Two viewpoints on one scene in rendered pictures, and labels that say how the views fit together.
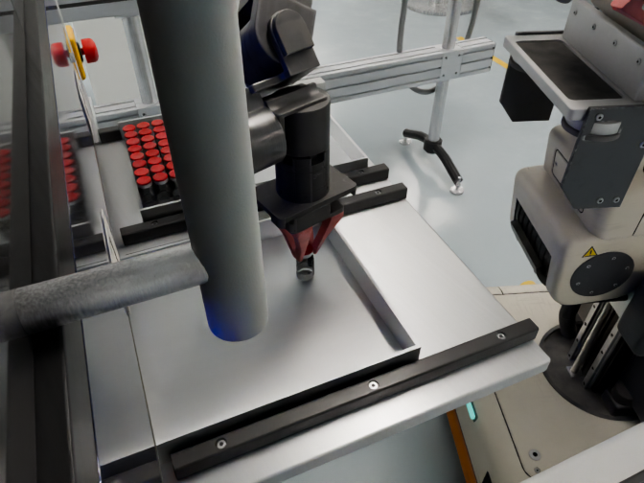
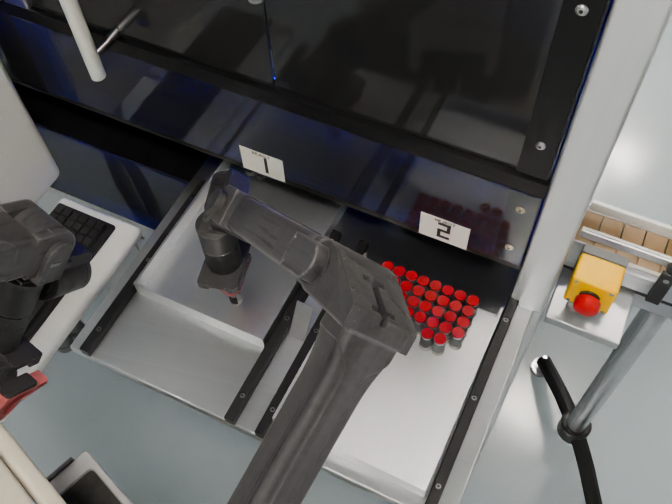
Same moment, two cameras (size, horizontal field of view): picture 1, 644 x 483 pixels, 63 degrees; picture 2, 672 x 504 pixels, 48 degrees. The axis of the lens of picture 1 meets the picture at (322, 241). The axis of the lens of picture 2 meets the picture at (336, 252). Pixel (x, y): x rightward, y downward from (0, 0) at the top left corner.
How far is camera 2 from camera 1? 1.31 m
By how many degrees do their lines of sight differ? 76
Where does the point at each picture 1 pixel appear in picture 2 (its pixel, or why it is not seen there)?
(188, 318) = not seen: hidden behind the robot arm
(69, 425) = (95, 32)
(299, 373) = (192, 250)
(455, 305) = (137, 345)
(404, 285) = (175, 338)
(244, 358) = not seen: hidden behind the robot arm
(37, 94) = (218, 73)
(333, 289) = (213, 304)
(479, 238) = not seen: outside the picture
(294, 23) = (213, 200)
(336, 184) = (208, 275)
